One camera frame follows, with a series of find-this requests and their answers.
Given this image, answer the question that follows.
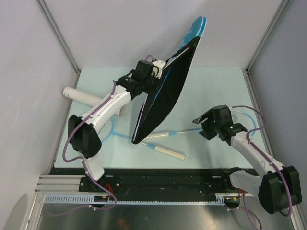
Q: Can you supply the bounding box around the blue sport racket bag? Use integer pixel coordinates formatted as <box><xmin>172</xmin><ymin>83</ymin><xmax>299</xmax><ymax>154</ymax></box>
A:
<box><xmin>132</xmin><ymin>15</ymin><xmax>207</xmax><ymax>144</ymax></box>

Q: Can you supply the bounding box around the blue racket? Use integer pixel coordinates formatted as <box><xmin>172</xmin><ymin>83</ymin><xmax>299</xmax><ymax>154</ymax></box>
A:
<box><xmin>145</xmin><ymin>110</ymin><xmax>257</xmax><ymax>140</ymax></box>
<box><xmin>98</xmin><ymin>119</ymin><xmax>186</xmax><ymax>161</ymax></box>

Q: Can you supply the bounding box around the white cardboard shuttlecock tube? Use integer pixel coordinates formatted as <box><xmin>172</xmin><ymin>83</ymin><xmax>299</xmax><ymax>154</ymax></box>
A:
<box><xmin>63</xmin><ymin>87</ymin><xmax>111</xmax><ymax>108</ymax></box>

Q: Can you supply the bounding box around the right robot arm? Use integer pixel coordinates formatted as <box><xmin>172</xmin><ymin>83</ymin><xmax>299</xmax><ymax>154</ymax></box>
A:
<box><xmin>193</xmin><ymin>105</ymin><xmax>302</xmax><ymax>217</ymax></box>

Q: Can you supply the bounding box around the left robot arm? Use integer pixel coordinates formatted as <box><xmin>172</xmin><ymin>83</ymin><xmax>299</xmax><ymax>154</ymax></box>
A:
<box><xmin>65</xmin><ymin>60</ymin><xmax>166</xmax><ymax>192</ymax></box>

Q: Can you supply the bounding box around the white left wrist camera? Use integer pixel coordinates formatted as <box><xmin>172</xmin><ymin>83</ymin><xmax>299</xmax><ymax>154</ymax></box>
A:
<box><xmin>151</xmin><ymin>60</ymin><xmax>166</xmax><ymax>79</ymax></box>

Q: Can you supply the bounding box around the aluminium frame post right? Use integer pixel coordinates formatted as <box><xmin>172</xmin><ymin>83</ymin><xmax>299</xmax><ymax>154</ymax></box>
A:
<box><xmin>246</xmin><ymin>0</ymin><xmax>292</xmax><ymax>72</ymax></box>

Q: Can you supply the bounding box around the aluminium frame post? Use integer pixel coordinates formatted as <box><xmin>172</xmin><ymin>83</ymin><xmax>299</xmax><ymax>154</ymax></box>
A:
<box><xmin>246</xmin><ymin>0</ymin><xmax>292</xmax><ymax>72</ymax></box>
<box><xmin>35</xmin><ymin>0</ymin><xmax>81</xmax><ymax>76</ymax></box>

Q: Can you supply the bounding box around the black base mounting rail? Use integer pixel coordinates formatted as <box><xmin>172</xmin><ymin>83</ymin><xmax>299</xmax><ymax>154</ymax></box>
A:
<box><xmin>49</xmin><ymin>168</ymin><xmax>242</xmax><ymax>199</ymax></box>

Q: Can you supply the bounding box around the aluminium frame post left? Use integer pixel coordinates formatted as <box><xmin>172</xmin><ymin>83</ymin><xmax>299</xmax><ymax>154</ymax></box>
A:
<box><xmin>35</xmin><ymin>0</ymin><xmax>81</xmax><ymax>76</ymax></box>

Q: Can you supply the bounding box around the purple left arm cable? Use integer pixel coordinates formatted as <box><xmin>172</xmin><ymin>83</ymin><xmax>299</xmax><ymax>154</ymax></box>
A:
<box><xmin>45</xmin><ymin>55</ymin><xmax>154</xmax><ymax>216</ymax></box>

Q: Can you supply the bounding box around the white slotted cable duct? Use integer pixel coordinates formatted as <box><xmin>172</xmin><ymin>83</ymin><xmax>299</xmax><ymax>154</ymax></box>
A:
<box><xmin>44</xmin><ymin>193</ymin><xmax>239</xmax><ymax>205</ymax></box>

